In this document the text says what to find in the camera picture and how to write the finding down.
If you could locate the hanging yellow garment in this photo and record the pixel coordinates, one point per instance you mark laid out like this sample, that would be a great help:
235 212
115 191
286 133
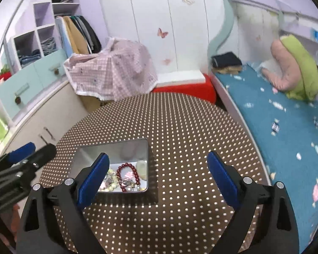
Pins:
74 35

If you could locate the dark folded clothes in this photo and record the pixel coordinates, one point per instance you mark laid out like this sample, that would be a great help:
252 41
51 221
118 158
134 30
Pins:
226 59

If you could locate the tan fringed scarf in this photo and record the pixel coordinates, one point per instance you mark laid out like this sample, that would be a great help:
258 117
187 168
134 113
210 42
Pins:
228 70

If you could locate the pink and green pillow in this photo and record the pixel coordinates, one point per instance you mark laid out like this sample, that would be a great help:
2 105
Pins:
304 66

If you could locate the pink flower charm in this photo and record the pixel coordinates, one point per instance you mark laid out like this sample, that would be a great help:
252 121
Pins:
129 174

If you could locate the white cubby shelf unit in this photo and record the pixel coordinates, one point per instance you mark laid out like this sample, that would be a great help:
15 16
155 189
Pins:
42 18

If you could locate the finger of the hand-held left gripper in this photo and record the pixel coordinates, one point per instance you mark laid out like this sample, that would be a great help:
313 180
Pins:
22 150
46 152

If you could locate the folded blue jeans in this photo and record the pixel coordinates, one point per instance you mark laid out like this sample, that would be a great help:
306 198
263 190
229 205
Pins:
48 46
29 55

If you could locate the pinecone drawer knob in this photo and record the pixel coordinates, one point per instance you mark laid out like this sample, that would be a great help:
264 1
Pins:
18 99
56 71

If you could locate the white foam board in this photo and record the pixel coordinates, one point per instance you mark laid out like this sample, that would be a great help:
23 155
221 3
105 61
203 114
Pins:
180 78

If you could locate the pink plush pillow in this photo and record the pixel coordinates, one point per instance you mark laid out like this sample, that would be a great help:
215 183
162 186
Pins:
283 66

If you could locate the brown polka dot tablecloth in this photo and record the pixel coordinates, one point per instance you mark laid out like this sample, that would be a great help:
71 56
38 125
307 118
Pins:
188 127

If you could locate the rectangular metal tin box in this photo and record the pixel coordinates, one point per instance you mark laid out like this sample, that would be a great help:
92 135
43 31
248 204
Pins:
100 150

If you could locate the cream cabinet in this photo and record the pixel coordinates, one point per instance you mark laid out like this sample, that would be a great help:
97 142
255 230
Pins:
42 111

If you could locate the white wardrobe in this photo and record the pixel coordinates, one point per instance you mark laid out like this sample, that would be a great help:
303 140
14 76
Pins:
148 18

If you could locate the hanging dark garments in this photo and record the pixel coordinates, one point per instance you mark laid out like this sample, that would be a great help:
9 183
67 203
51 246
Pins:
91 35

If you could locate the teal and white bed frame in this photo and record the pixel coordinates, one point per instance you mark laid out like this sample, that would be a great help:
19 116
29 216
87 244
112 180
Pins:
222 31

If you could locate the curved metal rail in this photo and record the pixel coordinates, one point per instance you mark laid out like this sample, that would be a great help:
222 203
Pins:
14 16

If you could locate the pink checked cloth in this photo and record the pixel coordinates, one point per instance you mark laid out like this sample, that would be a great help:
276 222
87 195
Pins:
116 71

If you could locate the red pot with plant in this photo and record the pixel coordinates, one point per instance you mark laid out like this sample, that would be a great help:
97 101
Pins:
4 75

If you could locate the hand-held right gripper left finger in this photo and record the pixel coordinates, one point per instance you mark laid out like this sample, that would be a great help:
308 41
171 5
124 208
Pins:
92 182

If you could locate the pink butterfly sticker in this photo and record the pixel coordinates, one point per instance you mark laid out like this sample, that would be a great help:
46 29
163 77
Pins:
162 33

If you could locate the teal printed bed sheet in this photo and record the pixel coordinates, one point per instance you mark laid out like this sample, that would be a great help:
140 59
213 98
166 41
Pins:
281 143

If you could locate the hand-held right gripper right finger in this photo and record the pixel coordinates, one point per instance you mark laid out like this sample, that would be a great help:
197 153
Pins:
222 180

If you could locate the red stool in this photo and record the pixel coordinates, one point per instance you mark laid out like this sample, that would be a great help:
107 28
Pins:
188 91

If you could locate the pale jade stone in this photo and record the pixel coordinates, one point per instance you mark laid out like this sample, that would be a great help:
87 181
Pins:
141 168

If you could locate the teal drawer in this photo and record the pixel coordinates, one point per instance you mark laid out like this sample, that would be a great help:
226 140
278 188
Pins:
47 66
8 95

